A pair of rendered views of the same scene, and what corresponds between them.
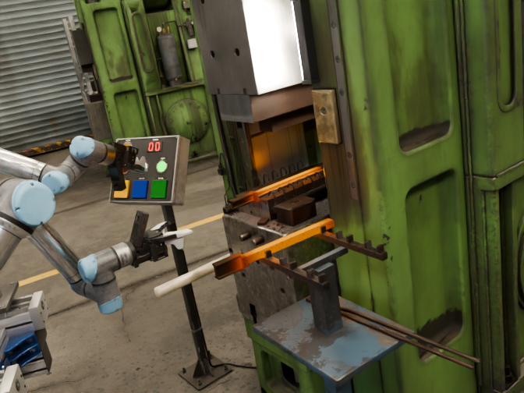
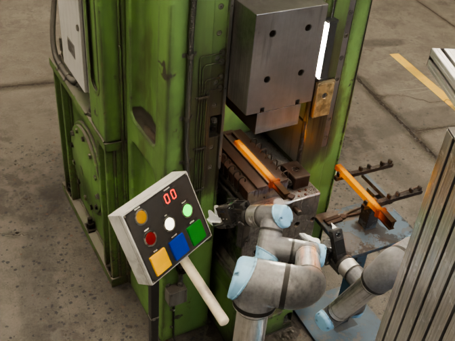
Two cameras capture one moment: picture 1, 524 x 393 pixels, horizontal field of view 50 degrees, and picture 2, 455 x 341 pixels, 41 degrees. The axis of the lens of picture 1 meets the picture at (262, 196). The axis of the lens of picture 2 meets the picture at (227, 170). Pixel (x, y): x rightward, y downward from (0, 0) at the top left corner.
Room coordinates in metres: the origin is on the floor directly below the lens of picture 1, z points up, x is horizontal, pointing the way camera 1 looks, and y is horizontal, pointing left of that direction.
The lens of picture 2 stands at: (1.99, 2.09, 2.57)
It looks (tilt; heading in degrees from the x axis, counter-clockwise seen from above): 37 degrees down; 273
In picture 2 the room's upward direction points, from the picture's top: 5 degrees clockwise
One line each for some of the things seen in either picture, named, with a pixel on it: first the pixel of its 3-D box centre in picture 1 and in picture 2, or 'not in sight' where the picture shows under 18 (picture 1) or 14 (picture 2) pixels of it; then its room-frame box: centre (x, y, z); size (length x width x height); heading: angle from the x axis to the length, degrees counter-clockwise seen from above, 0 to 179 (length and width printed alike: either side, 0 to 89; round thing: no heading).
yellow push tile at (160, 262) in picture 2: (122, 189); (160, 261); (2.29, 0.58, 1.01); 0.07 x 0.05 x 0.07; 60
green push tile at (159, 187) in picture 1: (159, 189); (196, 232); (2.18, 0.41, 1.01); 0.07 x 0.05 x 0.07; 60
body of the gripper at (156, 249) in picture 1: (146, 247); (335, 255); (1.66, 0.39, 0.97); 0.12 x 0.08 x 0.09; 125
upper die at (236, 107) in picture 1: (280, 94); (250, 93); (2.05, -0.13, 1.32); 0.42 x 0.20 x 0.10; 125
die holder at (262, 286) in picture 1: (316, 251); (247, 204); (2.01, -0.17, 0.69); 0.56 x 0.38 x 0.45; 125
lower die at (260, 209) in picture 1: (295, 187); (243, 164); (2.05, -0.13, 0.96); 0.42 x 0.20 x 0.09; 125
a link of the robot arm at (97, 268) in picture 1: (98, 266); (361, 283); (1.57, 0.52, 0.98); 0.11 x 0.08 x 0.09; 125
